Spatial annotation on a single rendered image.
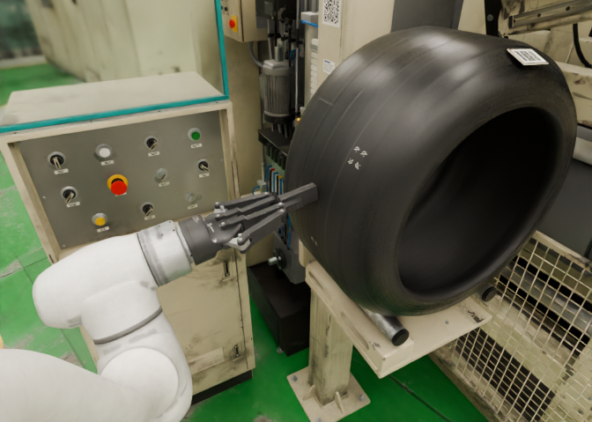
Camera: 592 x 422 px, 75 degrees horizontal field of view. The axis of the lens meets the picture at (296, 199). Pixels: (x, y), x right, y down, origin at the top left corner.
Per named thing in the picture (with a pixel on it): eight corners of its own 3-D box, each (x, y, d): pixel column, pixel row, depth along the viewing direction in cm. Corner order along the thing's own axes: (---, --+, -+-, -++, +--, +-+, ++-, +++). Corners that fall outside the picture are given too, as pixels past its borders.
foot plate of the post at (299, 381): (286, 378, 174) (286, 373, 172) (336, 354, 184) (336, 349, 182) (315, 433, 154) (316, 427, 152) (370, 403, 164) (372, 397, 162)
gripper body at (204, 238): (184, 241, 56) (244, 217, 58) (172, 212, 62) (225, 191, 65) (198, 277, 60) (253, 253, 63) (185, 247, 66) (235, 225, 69)
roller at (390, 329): (327, 240, 110) (327, 252, 112) (314, 245, 108) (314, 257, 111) (411, 328, 84) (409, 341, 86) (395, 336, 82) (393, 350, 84)
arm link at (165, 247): (134, 220, 60) (171, 206, 62) (153, 262, 65) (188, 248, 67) (144, 255, 53) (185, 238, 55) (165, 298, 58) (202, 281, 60)
